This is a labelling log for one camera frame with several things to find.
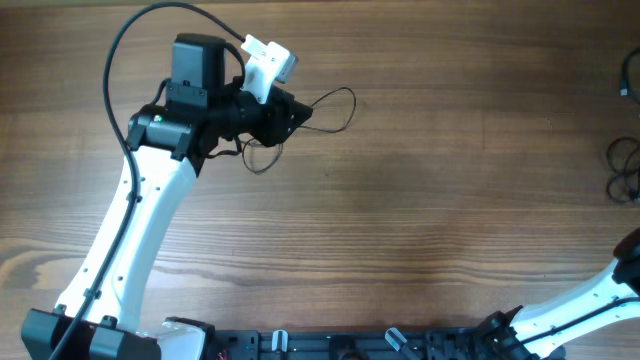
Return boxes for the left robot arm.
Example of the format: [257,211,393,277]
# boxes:
[21,33,312,359]

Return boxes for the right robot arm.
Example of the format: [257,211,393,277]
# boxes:
[473,230,639,359]

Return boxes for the left camera black cable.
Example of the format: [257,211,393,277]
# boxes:
[47,1,247,360]

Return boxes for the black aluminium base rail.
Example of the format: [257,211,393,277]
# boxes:
[203,327,537,360]

